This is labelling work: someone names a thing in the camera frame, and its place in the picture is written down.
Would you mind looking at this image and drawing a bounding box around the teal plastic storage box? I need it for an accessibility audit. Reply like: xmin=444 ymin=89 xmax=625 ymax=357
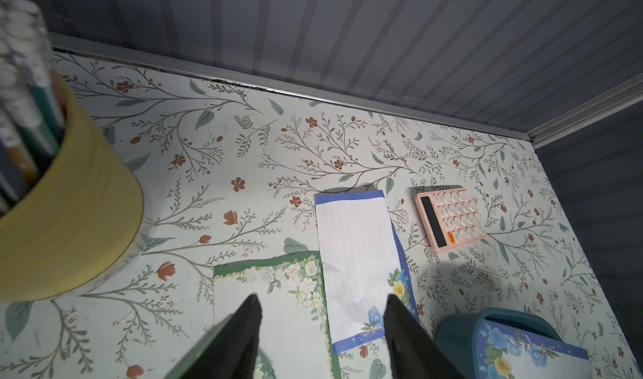
xmin=435 ymin=308 xmax=562 ymax=378

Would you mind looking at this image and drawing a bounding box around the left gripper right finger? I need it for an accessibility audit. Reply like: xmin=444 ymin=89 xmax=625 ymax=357
xmin=383 ymin=295 xmax=463 ymax=379

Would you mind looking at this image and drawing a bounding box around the bundle of pencils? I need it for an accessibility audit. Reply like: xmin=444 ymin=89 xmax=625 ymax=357
xmin=1 ymin=0 xmax=66 ymax=216

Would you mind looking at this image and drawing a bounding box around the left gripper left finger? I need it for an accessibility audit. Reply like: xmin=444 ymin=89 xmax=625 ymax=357
xmin=167 ymin=294 xmax=262 ymax=378

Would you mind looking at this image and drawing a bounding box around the blue bordered stationery paper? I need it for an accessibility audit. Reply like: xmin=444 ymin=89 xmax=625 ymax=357
xmin=315 ymin=191 xmax=419 ymax=354

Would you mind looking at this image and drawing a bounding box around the yellow pencil cup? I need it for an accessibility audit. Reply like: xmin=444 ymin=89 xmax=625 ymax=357
xmin=1 ymin=77 xmax=146 ymax=303

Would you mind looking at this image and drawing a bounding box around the pink calculator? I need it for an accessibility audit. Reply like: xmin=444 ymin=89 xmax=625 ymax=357
xmin=415 ymin=187 xmax=487 ymax=252

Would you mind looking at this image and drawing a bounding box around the green floral stationery paper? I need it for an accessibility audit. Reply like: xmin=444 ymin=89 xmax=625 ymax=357
xmin=213 ymin=252 xmax=342 ymax=378

